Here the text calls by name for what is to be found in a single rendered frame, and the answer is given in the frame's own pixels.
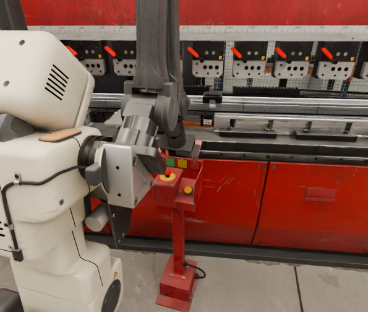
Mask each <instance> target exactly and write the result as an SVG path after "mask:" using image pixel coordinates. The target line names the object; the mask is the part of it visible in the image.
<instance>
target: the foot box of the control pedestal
mask: <svg viewBox="0 0 368 312"><path fill-rule="evenodd" d="M184 261H185V262H187V263H188V264H192V265H194V266H196V267H197V262H196V261H191V260H188V259H184ZM172 266H173V256H170V257H169V260H168V263H167V265H166V268H165V271H164V273H163V276H162V278H161V280H160V291H159V294H158V296H157V298H156V302H155V303H156V304H157V305H160V306H164V307H167V308H171V309H174V310H178V311H182V312H189V311H190V306H191V303H192V299H193V296H194V291H195V286H196V283H197V279H195V274H197V275H198V273H197V269H196V268H194V267H191V266H189V269H188V271H187V275H186V279H185V280H182V279H177V278H174V277H170V276H169V273H170V271H171V268H172Z"/></svg>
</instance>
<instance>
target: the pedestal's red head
mask: <svg viewBox="0 0 368 312"><path fill-rule="evenodd" d="M172 158H175V167H169V166H166V170H171V171H172V173H174V174H175V176H176V177H175V179H173V180H171V181H164V180H162V179H161V178H160V175H159V174H158V175H157V176H156V178H155V179H154V185H153V186H152V193H153V203H154V204H156V205H161V206H167V207H175V208H177V209H184V210H190V211H195V208H196V205H197V203H198V200H199V197H200V194H201V192H202V168H203V166H202V164H203V160H198V162H200V171H199V175H198V177H197V179H196V180H193V179H188V178H184V170H183V169H185V168H178V160H177V159H179V157H172ZM184 159H185V160H187V169H185V170H190V169H189V165H190V161H192V159H189V158H184ZM194 171H198V170H194ZM186 186H192V188H193V193H192V194H191V195H186V194H184V192H183V189H184V187H186Z"/></svg>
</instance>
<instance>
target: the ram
mask: <svg viewBox="0 0 368 312"><path fill-rule="evenodd" d="M20 2H21V5H22V9H23V12H24V16H25V21H26V23H27V26H136V8H135V0H20ZM179 25H368V0H179ZM52 34H53V35H54V36H55V37H57V38H58V39H59V40H137V39H136V33H52ZM180 40H190V41H368V34H354V33H180Z"/></svg>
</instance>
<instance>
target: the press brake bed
mask: <svg viewBox="0 0 368 312"><path fill-rule="evenodd" d="M197 160H203V164H202V166H203V168H202V192H201V194H200V197H199V200H198V203H197V205H196V208H195V211H190V210H185V255H193V256H206V257H214V258H230V259H245V260H260V261H271V262H283V263H295V264H305V265H313V266H328V267H347V268H354V269H367V270H368V155H343V154H315V153H300V152H271V151H256V150H228V149H200V152H199V157H198V159H197ZM307 188H321V189H336V193H335V196H334V198H333V199H335V201H334V202H329V201H308V200H306V199H305V196H306V192H307ZM83 232H84V238H85V240H88V241H94V242H97V243H103V244H105V245H107V246H108V247H109V249H115V245H114V238H113V233H112V228H111V222H110V219H109V220H108V221H107V223H106V224H105V226H104V227H103V228H102V229H101V230H100V231H99V232H94V231H92V230H91V229H89V228H88V227H87V226H84V228H83ZM117 249H125V250H136V251H149V252H156V253H171V254H173V223H172V207H167V206H161V205H156V204H154V203H153V193H152V187H151V188H150V190H149V191H148V192H147V194H146V195H144V197H143V198H142V200H141V201H140V202H139V203H138V204H137V205H136V207H135V208H132V216H131V222H130V226H129V231H128V232H127V234H126V235H125V237H124V239H123V240H122V242H121V244H120V245H119V247H118V248H117Z"/></svg>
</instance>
